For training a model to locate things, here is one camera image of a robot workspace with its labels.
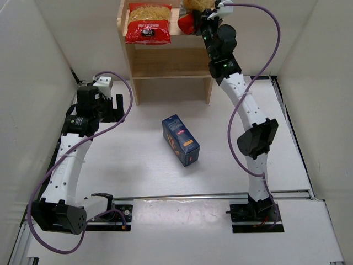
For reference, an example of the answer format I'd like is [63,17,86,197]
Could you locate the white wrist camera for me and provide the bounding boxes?
[93,76,113,98]
[207,0,234,20]

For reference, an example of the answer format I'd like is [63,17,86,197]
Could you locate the wooden three-tier shelf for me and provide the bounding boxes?
[117,1,213,105]

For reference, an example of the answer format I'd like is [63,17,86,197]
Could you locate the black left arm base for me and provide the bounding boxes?
[78,193,133,232]

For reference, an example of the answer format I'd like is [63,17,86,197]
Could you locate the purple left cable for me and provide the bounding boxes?
[26,71,135,254]

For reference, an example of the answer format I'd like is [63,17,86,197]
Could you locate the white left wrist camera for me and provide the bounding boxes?
[93,76,113,98]

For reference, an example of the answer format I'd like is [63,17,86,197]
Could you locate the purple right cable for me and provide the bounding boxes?
[224,2,281,230]

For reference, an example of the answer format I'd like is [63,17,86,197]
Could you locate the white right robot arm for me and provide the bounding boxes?
[192,1,279,216]

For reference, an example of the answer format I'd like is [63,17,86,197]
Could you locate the aluminium rail frame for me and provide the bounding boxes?
[24,80,344,264]

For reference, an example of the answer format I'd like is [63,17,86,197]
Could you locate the purple cable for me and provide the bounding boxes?
[26,71,135,254]
[224,2,281,230]

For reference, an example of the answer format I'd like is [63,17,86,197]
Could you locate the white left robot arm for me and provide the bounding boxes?
[30,85,124,235]

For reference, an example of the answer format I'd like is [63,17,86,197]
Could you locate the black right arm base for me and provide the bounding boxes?
[226,196,285,234]

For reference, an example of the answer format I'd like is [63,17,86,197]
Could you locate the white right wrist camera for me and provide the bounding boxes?
[207,0,234,20]

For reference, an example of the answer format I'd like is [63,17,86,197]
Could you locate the blue pasta box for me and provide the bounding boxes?
[162,114,200,167]

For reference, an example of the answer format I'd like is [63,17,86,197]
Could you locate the red pasta bag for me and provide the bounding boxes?
[125,3,172,45]
[178,0,215,35]

